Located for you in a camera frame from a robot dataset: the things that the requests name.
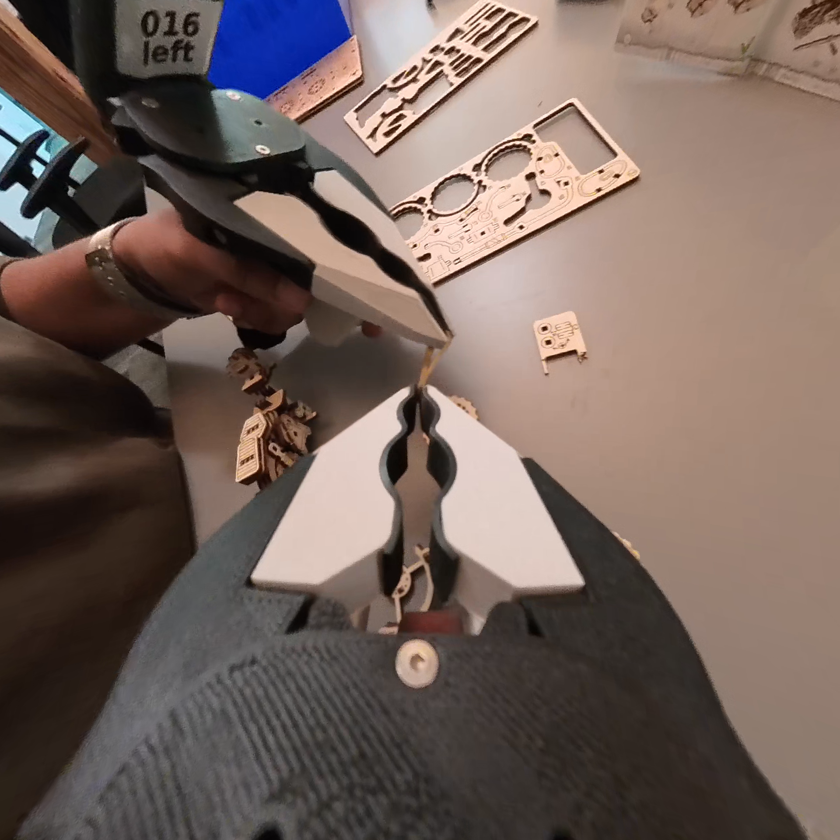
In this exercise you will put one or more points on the square wooden card piece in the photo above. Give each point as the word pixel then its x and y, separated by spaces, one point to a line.
pixel 561 334

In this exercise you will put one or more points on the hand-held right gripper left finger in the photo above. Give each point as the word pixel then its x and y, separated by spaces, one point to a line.
pixel 321 525

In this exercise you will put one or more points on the blue box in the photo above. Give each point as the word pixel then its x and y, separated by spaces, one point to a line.
pixel 275 39

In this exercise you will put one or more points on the small wooden gear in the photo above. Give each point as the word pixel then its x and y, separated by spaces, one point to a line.
pixel 467 407

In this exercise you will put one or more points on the pale curved wooden piece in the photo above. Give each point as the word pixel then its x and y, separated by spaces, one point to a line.
pixel 408 581

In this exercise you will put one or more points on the wooden model vehicle assembly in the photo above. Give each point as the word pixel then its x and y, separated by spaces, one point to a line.
pixel 269 426

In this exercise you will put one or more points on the person's left hand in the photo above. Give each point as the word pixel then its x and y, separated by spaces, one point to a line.
pixel 197 275

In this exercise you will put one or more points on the wooden sheet round holes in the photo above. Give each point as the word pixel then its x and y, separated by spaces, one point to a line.
pixel 571 177

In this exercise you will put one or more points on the dark brown wooden sheet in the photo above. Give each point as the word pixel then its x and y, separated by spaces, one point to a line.
pixel 328 79

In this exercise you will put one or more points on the person's left forearm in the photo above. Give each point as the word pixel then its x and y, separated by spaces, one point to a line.
pixel 52 308

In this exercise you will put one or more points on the wooden sheet slot cutouts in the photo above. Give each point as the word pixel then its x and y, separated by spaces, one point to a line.
pixel 367 118

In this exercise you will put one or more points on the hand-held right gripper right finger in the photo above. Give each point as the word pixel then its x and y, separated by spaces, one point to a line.
pixel 512 525

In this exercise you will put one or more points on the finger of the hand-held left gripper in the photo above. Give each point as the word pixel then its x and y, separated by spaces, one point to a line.
pixel 282 223
pixel 367 210

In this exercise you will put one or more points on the slotted wooden piece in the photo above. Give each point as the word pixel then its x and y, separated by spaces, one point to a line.
pixel 430 364

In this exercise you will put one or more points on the wooden post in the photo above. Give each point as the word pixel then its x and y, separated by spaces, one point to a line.
pixel 46 79

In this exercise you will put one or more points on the folded instruction sheet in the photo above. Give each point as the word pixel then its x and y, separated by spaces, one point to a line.
pixel 722 33

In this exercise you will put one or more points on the person's right hand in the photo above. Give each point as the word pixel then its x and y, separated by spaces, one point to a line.
pixel 433 620

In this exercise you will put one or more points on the black office chair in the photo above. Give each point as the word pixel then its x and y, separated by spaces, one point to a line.
pixel 46 177

